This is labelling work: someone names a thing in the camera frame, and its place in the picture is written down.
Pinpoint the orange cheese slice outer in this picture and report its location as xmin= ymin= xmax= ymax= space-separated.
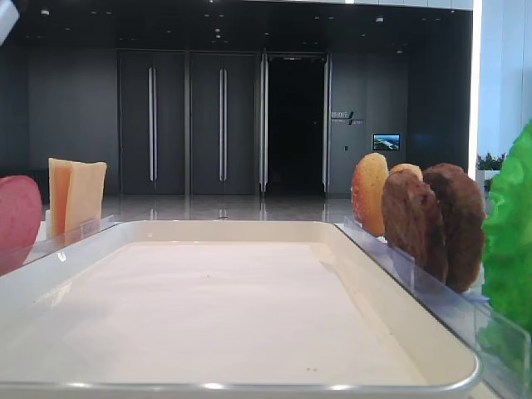
xmin=48 ymin=158 xmax=72 ymax=237

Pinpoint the golden bun slice outer right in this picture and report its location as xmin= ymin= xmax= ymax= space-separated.
xmin=390 ymin=163 xmax=423 ymax=181

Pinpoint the brown meat patty near tray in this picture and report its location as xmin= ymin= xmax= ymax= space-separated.
xmin=382 ymin=170 xmax=448 ymax=283

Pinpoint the clear acrylic rack right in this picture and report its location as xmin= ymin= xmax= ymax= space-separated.
xmin=337 ymin=217 xmax=531 ymax=398

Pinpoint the clear acrylic rack left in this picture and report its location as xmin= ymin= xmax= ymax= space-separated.
xmin=1 ymin=215 xmax=118 ymax=276

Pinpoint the dark double door middle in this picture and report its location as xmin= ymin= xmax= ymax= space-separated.
xmin=190 ymin=53 xmax=255 ymax=195

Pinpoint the wall display screen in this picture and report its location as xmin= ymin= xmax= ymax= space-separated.
xmin=372 ymin=134 xmax=401 ymax=151

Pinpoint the potted flowers planter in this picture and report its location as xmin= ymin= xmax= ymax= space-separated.
xmin=476 ymin=153 xmax=506 ymax=195

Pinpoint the brown meat patty outer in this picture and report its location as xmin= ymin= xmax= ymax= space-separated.
xmin=423 ymin=163 xmax=485 ymax=293

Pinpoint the dark double door left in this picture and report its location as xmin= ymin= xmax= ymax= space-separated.
xmin=119 ymin=52 xmax=185 ymax=195

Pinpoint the pale cheese slice inner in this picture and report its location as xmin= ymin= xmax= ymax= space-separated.
xmin=65 ymin=161 xmax=107 ymax=231

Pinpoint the clear acrylic rack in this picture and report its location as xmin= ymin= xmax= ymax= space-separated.
xmin=337 ymin=217 xmax=531 ymax=398
xmin=1 ymin=215 xmax=118 ymax=276

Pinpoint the golden bun slice near tray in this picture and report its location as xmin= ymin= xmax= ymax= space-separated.
xmin=352 ymin=153 xmax=388 ymax=237

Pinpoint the green lettuce leaf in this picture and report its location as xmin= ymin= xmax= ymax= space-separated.
xmin=475 ymin=120 xmax=532 ymax=375

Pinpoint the white rectangular tray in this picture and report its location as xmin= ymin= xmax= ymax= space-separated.
xmin=1 ymin=221 xmax=481 ymax=398

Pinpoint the dark double door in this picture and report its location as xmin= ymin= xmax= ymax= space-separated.
xmin=119 ymin=52 xmax=185 ymax=195
xmin=190 ymin=53 xmax=255 ymax=195

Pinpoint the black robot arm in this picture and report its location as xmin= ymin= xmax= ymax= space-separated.
xmin=0 ymin=0 xmax=20 ymax=45

